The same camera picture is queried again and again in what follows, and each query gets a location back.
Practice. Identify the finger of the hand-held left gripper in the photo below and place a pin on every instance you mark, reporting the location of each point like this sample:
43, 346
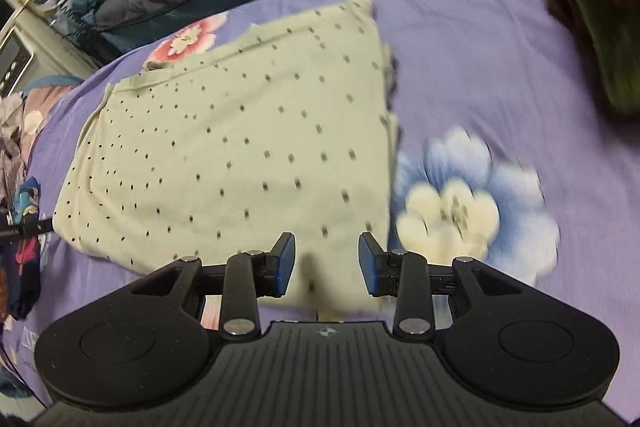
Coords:
22, 231

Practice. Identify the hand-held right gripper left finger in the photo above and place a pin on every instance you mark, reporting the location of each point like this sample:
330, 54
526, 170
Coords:
286, 268

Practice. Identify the navy garment with pink print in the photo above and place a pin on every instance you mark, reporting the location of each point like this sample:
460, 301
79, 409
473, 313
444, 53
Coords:
22, 257

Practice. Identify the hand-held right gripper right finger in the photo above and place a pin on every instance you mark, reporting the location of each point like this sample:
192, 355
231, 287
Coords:
368, 268

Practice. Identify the cream polka dot shirt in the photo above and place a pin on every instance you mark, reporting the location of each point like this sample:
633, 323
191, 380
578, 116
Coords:
225, 147

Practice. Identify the silver appliance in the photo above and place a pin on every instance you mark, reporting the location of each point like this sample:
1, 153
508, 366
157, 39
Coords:
12, 62

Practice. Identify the purple floral printed bed sheet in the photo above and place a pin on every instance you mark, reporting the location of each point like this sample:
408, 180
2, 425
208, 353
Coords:
475, 57

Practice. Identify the brown floral cloth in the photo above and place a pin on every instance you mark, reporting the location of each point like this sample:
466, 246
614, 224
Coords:
40, 112

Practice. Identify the dark blue cloth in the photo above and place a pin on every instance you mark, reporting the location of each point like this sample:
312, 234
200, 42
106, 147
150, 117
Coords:
15, 384

